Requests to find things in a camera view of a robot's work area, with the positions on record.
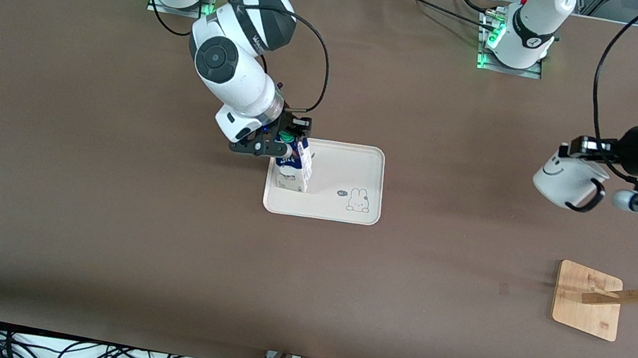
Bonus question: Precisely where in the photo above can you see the cream rabbit print tray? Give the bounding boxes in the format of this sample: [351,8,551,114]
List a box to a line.
[261,131,391,230]

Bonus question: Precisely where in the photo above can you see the white smiley cup black handle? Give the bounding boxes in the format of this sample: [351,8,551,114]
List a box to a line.
[529,140,614,216]

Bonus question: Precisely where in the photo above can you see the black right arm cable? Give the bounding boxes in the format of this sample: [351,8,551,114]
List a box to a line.
[125,0,341,119]

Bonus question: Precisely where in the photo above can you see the blue white milk carton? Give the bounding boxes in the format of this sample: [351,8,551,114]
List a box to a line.
[270,130,319,194]

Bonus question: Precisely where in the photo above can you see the black cable on table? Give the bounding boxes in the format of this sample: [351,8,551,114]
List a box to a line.
[377,0,505,34]
[445,0,501,17]

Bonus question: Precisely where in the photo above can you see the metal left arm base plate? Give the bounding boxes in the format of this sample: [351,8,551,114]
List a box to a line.
[474,10,551,80]

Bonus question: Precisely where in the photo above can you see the wooden mug stand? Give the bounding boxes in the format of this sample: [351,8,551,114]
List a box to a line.
[548,234,638,346]

